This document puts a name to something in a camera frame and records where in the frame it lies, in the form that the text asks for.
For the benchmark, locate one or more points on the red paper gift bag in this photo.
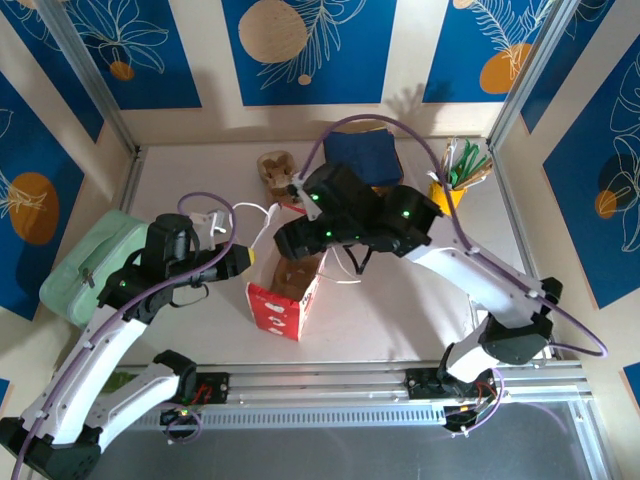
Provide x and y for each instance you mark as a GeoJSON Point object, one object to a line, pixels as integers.
{"type": "Point", "coordinates": [280, 320]}

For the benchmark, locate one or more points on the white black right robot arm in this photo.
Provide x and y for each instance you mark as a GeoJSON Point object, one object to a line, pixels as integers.
{"type": "Point", "coordinates": [475, 280]}

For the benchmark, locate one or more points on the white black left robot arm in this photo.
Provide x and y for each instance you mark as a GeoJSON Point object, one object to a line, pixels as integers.
{"type": "Point", "coordinates": [75, 380]}

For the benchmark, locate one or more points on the navy paper napkin stack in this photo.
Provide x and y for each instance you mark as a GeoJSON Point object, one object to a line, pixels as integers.
{"type": "Point", "coordinates": [370, 155]}

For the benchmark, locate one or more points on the yellow stirrer holder cup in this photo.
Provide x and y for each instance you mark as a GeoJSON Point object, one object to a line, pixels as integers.
{"type": "Point", "coordinates": [445, 200]}

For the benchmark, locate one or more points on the mint green zip pouch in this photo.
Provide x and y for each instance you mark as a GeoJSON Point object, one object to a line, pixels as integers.
{"type": "Point", "coordinates": [75, 280]}

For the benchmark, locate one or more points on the white paper wrapped straw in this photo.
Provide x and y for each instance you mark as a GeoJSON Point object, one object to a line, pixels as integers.
{"type": "Point", "coordinates": [448, 155]}

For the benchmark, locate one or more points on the flat wooden stirrer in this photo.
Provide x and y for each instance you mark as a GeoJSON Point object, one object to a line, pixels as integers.
{"type": "Point", "coordinates": [480, 177]}

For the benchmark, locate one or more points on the grey metal sheet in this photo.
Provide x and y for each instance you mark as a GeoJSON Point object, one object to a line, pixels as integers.
{"type": "Point", "coordinates": [320, 455]}

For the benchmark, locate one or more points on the aluminium arm base rail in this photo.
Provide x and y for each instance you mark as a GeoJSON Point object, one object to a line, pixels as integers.
{"type": "Point", "coordinates": [320, 415]}

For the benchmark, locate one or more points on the aluminium frame post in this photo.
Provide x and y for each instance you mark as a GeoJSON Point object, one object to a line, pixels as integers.
{"type": "Point", "coordinates": [80, 55]}
{"type": "Point", "coordinates": [540, 75]}

